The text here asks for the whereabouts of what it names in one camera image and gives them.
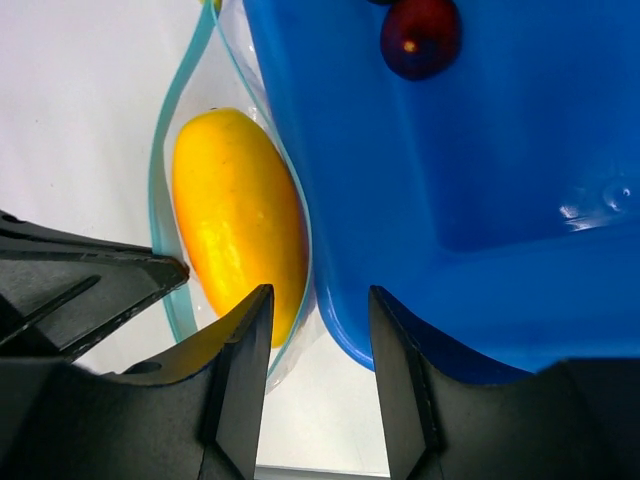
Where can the blue plastic tray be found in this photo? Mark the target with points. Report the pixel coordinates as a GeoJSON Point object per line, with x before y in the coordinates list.
{"type": "Point", "coordinates": [498, 199]}

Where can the yellow mango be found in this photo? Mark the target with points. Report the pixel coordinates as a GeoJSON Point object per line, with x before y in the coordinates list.
{"type": "Point", "coordinates": [239, 215]}

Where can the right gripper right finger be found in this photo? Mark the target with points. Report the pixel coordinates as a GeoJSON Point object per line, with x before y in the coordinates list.
{"type": "Point", "coordinates": [450, 412]}

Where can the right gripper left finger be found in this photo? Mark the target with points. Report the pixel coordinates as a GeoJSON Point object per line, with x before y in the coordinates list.
{"type": "Point", "coordinates": [191, 412]}

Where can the dark red plum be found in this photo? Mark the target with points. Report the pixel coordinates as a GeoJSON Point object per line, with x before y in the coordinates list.
{"type": "Point", "coordinates": [420, 38]}

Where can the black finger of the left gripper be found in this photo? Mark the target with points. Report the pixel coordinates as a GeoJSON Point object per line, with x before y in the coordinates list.
{"type": "Point", "coordinates": [62, 294]}

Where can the clear zip top bag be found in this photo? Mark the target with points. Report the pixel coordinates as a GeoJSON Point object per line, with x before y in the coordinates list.
{"type": "Point", "coordinates": [219, 68]}

